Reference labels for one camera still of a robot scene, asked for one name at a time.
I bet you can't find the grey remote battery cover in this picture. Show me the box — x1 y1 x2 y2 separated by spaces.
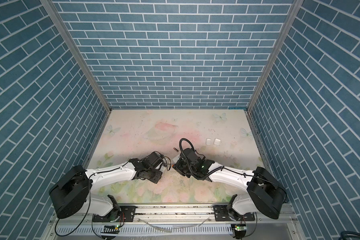
206 138 212 146

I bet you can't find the white battery cover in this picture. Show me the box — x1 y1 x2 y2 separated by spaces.
214 138 222 146

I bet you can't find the white air conditioner remote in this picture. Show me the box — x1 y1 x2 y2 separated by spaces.
172 154 181 164

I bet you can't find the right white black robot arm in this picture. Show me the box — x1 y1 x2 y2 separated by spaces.
173 148 287 221

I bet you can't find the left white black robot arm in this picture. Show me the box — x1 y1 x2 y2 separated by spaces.
49 152 171 222

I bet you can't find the left green circuit board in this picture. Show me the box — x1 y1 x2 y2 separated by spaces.
101 225 120 236

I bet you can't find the green circuit board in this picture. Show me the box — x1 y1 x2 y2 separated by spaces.
232 224 247 239
101 225 120 236

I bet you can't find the right green circuit board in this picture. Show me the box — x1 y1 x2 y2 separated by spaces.
232 224 247 239

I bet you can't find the black corrugated cable conduit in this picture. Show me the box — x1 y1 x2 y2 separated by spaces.
178 137 199 169

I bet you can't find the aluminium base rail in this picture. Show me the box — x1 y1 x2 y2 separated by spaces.
41 203 305 240

